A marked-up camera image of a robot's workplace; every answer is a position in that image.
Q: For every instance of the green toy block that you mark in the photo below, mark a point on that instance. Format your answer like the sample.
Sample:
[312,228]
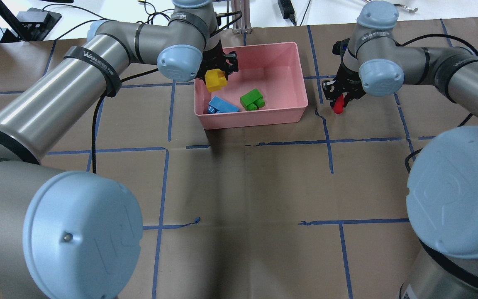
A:
[253,100]

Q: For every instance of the yellow toy block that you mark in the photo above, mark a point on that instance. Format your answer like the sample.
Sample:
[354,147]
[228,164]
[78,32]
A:
[215,79]

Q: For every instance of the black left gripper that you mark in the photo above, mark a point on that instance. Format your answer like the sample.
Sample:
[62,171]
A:
[213,61]

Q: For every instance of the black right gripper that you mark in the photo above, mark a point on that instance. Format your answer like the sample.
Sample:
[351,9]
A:
[348,82]

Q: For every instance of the aluminium frame post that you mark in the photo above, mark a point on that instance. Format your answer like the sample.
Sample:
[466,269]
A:
[243,25]

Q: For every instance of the black power adapter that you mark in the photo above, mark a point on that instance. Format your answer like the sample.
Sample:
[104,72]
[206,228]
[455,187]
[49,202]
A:
[287,10]

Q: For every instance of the pink plastic box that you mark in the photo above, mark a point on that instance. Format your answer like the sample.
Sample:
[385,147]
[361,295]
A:
[275,70]

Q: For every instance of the red toy block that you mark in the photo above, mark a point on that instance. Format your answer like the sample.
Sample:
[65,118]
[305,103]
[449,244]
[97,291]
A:
[339,104]

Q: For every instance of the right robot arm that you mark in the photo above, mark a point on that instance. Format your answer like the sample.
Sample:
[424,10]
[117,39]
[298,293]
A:
[434,79]

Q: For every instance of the blue toy block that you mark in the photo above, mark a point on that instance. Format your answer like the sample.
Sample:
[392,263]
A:
[218,105]

